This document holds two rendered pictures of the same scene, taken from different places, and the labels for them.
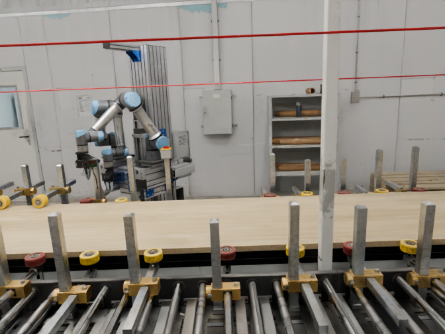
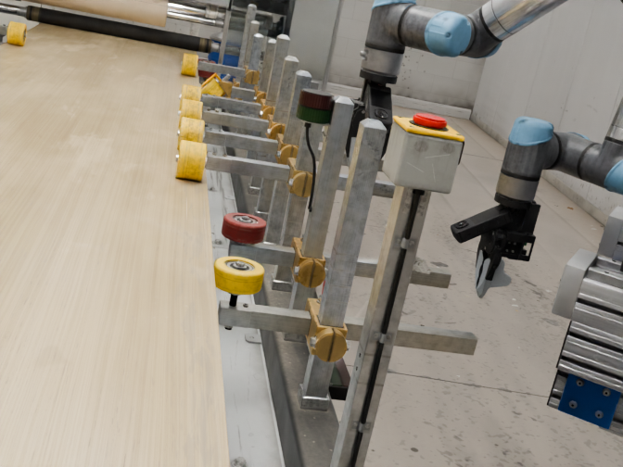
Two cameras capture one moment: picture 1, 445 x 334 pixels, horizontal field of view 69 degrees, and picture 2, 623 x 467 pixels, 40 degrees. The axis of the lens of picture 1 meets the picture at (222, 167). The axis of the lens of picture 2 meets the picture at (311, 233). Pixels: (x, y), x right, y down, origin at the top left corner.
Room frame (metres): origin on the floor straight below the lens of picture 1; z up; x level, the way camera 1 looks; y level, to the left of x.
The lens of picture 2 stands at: (1.94, -0.56, 1.37)
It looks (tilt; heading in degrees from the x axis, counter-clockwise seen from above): 17 degrees down; 78
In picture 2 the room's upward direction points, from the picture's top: 12 degrees clockwise
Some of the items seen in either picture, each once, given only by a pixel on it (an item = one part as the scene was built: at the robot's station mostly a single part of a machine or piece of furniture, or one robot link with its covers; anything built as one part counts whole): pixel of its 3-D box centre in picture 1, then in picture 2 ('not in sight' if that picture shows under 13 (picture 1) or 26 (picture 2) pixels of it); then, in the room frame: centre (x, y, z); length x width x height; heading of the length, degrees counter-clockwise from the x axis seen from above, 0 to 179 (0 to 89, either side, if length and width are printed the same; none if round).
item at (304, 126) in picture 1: (300, 151); not in sight; (4.44, -1.10, 0.78); 0.90 x 0.45 x 1.55; 84
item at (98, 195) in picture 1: (98, 191); (317, 225); (2.26, 0.90, 0.93); 0.03 x 0.03 x 0.48; 89
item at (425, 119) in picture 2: not in sight; (428, 123); (2.25, 0.39, 1.22); 0.04 x 0.04 x 0.02
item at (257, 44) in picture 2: not in sight; (247, 97); (2.27, 2.65, 0.86); 0.03 x 0.03 x 0.48; 89
